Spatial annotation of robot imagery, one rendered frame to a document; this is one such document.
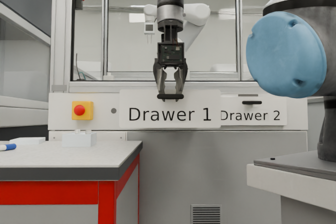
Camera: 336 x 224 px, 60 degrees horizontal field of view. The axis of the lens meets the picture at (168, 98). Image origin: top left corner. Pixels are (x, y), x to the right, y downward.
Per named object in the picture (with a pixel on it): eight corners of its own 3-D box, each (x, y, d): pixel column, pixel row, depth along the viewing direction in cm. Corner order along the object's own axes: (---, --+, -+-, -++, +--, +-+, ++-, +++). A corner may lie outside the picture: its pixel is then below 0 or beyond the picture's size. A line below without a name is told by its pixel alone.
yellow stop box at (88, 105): (90, 120, 109) (90, 100, 109) (70, 120, 109) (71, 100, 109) (93, 120, 114) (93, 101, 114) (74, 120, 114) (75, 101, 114)
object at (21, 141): (38, 144, 95) (38, 139, 95) (9, 145, 93) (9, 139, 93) (45, 141, 107) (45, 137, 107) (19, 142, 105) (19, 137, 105)
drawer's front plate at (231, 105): (287, 125, 113) (286, 97, 114) (212, 125, 112) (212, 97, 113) (285, 125, 115) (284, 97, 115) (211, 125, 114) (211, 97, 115)
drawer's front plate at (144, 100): (221, 127, 83) (220, 89, 84) (119, 127, 82) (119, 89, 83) (220, 127, 84) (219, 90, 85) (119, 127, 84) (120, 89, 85)
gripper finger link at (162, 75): (153, 99, 76) (157, 64, 77) (153, 100, 82) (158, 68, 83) (164, 100, 76) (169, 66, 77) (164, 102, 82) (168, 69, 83)
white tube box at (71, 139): (90, 146, 87) (90, 134, 87) (61, 147, 86) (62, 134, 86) (96, 143, 99) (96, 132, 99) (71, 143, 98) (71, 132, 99)
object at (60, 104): (308, 129, 114) (307, 93, 116) (47, 130, 113) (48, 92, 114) (243, 124, 209) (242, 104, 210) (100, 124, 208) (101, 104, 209)
